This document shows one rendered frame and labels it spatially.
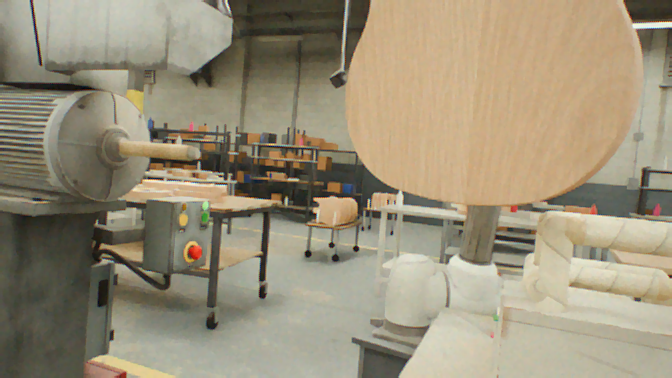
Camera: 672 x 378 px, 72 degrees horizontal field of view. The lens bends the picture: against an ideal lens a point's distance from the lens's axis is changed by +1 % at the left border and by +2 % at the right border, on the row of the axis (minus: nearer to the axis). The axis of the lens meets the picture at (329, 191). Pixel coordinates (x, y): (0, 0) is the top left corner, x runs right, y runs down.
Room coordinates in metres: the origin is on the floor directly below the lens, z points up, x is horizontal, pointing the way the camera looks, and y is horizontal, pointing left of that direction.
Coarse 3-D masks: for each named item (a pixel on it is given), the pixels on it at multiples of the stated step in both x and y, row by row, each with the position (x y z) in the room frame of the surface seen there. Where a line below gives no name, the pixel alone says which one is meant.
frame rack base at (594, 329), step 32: (512, 288) 0.61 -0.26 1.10; (512, 320) 0.52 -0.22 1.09; (544, 320) 0.51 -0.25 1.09; (576, 320) 0.50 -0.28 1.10; (608, 320) 0.50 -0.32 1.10; (640, 320) 0.51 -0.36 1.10; (512, 352) 0.52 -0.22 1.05; (544, 352) 0.51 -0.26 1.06; (576, 352) 0.49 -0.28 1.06; (608, 352) 0.48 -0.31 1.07; (640, 352) 0.48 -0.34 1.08
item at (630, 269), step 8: (528, 256) 0.75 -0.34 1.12; (576, 264) 0.72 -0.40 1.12; (584, 264) 0.72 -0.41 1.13; (592, 264) 0.72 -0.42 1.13; (600, 264) 0.72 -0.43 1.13; (608, 264) 0.71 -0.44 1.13; (616, 264) 0.71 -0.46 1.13; (624, 264) 0.71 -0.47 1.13; (624, 272) 0.70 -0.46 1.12; (632, 272) 0.70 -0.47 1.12; (640, 272) 0.69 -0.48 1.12; (648, 272) 0.69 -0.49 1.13; (656, 272) 0.69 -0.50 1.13; (664, 272) 0.69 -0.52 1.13
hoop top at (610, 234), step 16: (544, 224) 0.53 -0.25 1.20; (560, 224) 0.51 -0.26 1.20; (576, 224) 0.51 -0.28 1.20; (592, 224) 0.51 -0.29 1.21; (608, 224) 0.50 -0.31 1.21; (624, 224) 0.50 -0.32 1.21; (640, 224) 0.50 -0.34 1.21; (576, 240) 0.51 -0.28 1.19; (592, 240) 0.50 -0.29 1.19; (608, 240) 0.50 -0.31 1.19; (624, 240) 0.49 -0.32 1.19; (640, 240) 0.49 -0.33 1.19; (656, 240) 0.48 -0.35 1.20
